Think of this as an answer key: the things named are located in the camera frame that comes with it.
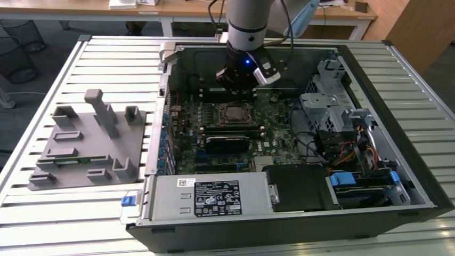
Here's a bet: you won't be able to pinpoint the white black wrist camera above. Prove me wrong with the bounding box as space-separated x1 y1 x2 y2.
252 52 283 86

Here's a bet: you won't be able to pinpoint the grey power supply unit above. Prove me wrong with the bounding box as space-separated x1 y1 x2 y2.
140 172 282 221

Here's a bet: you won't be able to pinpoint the wooden cabinet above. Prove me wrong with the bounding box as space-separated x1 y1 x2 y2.
362 0 455 75

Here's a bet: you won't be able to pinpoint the black graphics card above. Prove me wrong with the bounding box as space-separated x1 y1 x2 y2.
204 135 252 155

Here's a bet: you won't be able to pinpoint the white box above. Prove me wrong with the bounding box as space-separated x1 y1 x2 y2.
108 0 138 11

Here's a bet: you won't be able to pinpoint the silver finned heatsink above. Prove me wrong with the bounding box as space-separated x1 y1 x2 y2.
254 156 276 171

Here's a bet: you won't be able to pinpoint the coloured power wires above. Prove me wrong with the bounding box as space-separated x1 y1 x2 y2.
328 141 380 173

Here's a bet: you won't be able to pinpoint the wooden desk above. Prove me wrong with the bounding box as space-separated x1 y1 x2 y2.
0 0 175 37
162 0 380 41

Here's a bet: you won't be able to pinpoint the silver metal drive cage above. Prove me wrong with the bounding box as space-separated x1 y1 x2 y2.
298 60 378 134

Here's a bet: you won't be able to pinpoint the black PC case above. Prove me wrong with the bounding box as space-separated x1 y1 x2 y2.
119 39 455 254

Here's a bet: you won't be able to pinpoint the grey parts rack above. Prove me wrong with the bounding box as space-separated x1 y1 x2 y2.
27 89 147 191

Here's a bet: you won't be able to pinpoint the green RAM stick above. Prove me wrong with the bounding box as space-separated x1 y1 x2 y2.
55 157 92 165

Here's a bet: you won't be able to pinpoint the blue disk carrier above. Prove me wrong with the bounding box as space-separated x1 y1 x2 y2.
328 172 359 187

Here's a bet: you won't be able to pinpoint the CPU socket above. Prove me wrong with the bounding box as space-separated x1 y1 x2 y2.
215 102 259 126

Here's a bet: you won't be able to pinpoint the metal socket cover frame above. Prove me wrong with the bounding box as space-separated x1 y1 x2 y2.
218 103 256 125

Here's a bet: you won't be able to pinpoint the green motherboard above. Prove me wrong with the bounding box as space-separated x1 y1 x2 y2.
167 89 316 175

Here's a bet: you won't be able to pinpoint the black wire wastebasket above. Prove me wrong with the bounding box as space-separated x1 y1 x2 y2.
0 36 39 85
0 20 47 53

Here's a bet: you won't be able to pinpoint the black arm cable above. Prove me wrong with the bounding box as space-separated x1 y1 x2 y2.
279 0 296 71

